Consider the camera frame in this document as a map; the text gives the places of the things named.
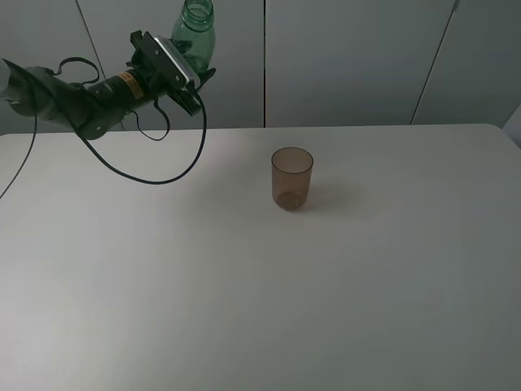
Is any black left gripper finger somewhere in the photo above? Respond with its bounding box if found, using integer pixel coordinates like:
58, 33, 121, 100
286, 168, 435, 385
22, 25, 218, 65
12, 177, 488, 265
191, 68, 217, 90

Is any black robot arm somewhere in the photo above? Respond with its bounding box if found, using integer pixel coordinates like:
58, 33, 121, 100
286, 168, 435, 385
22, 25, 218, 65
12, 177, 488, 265
1, 30, 216, 140

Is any pink translucent plastic cup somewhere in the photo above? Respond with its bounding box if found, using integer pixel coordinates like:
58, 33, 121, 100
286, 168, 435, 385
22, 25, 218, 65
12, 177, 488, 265
271, 147, 314, 211

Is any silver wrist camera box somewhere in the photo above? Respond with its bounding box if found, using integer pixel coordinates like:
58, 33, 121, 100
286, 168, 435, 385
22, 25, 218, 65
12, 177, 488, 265
153, 36, 199, 90

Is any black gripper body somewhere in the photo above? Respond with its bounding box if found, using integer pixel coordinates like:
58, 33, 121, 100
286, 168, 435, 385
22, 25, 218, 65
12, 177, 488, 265
127, 30, 201, 116

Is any black camera cable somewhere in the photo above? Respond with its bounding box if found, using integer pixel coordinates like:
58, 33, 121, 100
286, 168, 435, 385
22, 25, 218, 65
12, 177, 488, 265
0, 56, 207, 200

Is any green transparent plastic water bottle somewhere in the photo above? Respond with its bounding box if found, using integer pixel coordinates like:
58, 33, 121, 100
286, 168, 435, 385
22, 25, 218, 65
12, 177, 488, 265
171, 0, 216, 74

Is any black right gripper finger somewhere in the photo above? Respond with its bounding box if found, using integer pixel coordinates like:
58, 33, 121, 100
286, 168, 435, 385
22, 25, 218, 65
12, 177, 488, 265
171, 38, 193, 54

